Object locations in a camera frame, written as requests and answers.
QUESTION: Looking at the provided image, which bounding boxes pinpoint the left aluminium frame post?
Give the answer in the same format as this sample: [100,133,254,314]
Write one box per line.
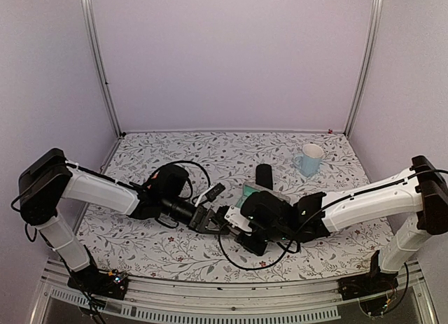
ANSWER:
[80,0,123,138]

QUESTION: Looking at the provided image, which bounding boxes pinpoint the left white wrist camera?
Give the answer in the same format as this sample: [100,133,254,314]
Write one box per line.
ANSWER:
[195,183,225,207]

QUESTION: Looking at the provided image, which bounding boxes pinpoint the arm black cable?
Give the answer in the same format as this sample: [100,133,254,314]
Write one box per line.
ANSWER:
[217,229,302,270]
[150,160,213,206]

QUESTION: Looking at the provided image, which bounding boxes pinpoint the red patterned bowl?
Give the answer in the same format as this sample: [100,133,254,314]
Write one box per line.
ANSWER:
[147,173,158,188]

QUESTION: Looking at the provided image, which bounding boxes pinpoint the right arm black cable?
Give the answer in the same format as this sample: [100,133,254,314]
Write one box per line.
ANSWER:
[217,229,302,270]

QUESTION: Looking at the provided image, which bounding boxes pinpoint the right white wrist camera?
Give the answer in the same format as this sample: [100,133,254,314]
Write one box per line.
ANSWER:
[220,206,252,233]

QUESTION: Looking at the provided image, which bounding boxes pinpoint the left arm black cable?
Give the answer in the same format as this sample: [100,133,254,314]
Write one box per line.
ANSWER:
[150,160,213,206]

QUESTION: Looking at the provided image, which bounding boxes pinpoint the black glasses case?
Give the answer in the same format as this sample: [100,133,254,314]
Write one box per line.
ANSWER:
[255,164,274,190]

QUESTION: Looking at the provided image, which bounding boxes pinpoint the floral tablecloth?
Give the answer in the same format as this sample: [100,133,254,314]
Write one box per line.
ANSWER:
[78,132,393,283]

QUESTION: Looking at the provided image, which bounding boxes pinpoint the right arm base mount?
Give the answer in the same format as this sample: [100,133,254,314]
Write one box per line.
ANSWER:
[337,257,398,318]

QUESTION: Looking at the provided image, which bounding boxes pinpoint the grey glasses case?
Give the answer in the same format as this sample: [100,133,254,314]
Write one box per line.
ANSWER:
[235,181,291,208]

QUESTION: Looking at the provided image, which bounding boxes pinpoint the right aluminium frame post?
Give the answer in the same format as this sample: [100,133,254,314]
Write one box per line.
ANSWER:
[344,0,384,140]

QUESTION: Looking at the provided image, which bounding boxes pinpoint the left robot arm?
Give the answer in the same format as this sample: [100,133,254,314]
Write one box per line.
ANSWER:
[10,148,225,292]

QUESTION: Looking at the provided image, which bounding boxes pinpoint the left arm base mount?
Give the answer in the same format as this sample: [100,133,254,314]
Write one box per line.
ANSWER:
[67,266,129,300]

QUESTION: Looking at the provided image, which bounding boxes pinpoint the light blue mug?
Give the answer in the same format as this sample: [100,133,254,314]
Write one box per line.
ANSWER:
[293,143,325,177]

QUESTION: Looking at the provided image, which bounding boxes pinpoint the aluminium frame post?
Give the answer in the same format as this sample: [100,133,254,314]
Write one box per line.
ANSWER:
[344,0,384,140]
[80,0,123,138]

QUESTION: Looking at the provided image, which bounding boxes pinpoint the brown sunglasses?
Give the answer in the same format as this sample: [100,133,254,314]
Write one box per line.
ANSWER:
[213,216,239,235]

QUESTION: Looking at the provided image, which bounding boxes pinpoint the front aluminium rail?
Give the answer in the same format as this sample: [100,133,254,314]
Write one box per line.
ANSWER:
[29,260,439,323]

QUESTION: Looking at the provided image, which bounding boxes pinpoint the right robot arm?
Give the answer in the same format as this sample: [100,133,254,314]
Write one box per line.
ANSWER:
[225,155,447,293]

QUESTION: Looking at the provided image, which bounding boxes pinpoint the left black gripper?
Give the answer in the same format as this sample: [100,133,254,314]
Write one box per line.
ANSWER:
[162,194,230,235]

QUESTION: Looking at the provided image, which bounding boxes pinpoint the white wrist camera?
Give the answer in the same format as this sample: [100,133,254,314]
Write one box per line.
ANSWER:
[195,183,225,207]
[220,206,252,233]

